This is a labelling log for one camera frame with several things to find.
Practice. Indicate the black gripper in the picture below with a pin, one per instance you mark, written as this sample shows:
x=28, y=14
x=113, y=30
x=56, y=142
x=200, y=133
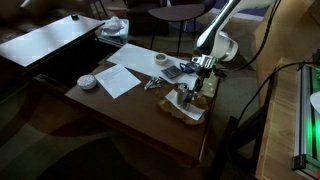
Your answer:
x=203, y=74

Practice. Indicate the metal measuring scoop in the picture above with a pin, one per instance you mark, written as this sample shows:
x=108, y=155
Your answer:
x=191, y=96

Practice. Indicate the small black object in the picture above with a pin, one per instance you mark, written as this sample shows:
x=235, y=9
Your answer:
x=75, y=16

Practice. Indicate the olive green card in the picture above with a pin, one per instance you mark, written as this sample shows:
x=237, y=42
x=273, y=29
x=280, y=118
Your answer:
x=211, y=88

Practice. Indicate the small grey cylinder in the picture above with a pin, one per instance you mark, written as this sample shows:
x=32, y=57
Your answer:
x=186, y=106

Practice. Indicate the white paper slip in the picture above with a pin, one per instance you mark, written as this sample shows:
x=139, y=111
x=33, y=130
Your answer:
x=195, y=113

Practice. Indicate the grey calculator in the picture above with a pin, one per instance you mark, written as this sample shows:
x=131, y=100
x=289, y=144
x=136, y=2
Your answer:
x=172, y=71

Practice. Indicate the brown wooden slab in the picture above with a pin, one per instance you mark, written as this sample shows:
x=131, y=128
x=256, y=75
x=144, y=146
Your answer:
x=176, y=115

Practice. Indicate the masking tape roll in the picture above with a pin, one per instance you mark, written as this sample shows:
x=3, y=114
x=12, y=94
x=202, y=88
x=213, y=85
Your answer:
x=156, y=61

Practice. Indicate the brown wooden coffee table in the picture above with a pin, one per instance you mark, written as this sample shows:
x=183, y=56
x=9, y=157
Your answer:
x=140, y=113

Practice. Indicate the large white board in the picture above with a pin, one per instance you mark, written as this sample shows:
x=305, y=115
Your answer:
x=136, y=58

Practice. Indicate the black metal stand leg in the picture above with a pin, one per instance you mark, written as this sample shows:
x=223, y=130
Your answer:
x=233, y=146

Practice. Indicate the dark round side table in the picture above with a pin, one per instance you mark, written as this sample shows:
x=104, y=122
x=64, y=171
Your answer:
x=176, y=11

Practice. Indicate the white paper sheet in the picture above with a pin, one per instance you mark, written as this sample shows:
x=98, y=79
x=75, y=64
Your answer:
x=116, y=80

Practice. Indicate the light wooden robot table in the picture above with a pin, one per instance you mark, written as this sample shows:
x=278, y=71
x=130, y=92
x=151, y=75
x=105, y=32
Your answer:
x=280, y=116

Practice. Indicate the clear plastic storage bin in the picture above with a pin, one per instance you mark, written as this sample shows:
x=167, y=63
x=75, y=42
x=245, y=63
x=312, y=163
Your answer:
x=122, y=36

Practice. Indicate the white plastic bag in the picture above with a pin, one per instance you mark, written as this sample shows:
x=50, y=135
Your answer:
x=113, y=25

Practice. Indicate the round white container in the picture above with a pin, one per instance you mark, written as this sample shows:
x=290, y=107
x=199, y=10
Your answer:
x=86, y=82

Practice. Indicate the patterned rug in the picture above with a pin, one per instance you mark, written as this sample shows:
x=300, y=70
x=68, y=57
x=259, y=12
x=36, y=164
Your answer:
x=50, y=140

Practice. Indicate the white board panel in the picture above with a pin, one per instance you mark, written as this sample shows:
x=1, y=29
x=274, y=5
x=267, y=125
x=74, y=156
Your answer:
x=43, y=40

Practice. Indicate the brown leather sofa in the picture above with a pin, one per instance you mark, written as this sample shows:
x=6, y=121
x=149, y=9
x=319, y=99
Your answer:
x=40, y=8

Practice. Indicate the silver wrist mount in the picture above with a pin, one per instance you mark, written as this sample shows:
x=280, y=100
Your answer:
x=202, y=61

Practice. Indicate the aluminium rail frame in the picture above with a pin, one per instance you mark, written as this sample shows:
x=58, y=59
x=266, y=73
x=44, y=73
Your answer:
x=301, y=116

